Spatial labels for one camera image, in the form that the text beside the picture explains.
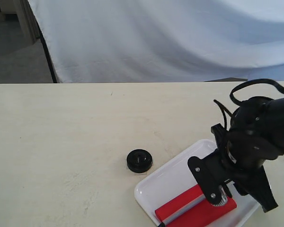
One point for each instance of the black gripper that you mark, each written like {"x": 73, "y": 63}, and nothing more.
{"x": 244, "y": 169}

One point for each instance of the red flag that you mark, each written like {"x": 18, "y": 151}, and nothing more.
{"x": 191, "y": 209}

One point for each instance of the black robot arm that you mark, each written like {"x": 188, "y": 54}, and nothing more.
{"x": 256, "y": 134}

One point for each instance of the black round flag base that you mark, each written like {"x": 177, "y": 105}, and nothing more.
{"x": 139, "y": 161}

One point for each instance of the white plastic tray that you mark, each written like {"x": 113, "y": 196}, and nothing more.
{"x": 174, "y": 177}

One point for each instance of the white backdrop cloth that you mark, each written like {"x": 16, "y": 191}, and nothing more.
{"x": 98, "y": 41}

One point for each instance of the black backdrop stand pole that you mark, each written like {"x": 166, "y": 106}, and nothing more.
{"x": 48, "y": 57}

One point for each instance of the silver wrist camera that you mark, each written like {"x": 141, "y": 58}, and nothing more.
{"x": 211, "y": 177}

